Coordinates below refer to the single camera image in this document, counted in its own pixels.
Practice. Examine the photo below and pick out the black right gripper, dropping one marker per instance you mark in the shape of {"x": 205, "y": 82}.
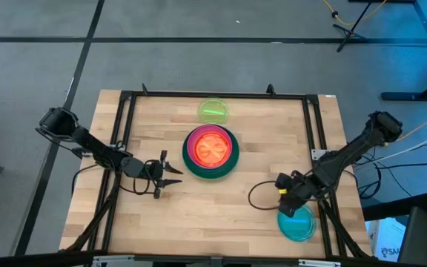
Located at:
{"x": 295, "y": 187}

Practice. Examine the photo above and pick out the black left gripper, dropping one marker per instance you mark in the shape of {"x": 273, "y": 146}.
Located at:
{"x": 154, "y": 171}

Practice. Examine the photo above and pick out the teal translucent plastic plate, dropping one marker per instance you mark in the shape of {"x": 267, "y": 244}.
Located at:
{"x": 302, "y": 228}

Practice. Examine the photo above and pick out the orange translucent plastic plate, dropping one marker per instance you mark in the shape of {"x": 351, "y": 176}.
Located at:
{"x": 211, "y": 150}

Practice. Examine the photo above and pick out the pink plastic plate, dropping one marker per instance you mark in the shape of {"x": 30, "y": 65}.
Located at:
{"x": 210, "y": 128}

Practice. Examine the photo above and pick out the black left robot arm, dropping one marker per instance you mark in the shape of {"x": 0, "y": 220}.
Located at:
{"x": 87, "y": 141}

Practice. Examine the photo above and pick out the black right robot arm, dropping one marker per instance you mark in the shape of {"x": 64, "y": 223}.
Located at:
{"x": 347, "y": 152}

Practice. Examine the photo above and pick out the light green plastic plate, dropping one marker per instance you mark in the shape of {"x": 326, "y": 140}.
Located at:
{"x": 213, "y": 116}

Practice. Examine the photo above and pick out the white printed cardboard box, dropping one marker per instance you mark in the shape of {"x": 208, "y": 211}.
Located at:
{"x": 387, "y": 241}

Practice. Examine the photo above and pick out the black tripod stand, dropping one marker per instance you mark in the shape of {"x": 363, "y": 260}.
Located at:
{"x": 348, "y": 33}

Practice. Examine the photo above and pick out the black table frame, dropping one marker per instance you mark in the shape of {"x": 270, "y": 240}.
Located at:
{"x": 217, "y": 94}

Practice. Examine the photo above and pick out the black camera mount crossbeam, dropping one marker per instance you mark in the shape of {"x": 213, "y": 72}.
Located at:
{"x": 50, "y": 259}

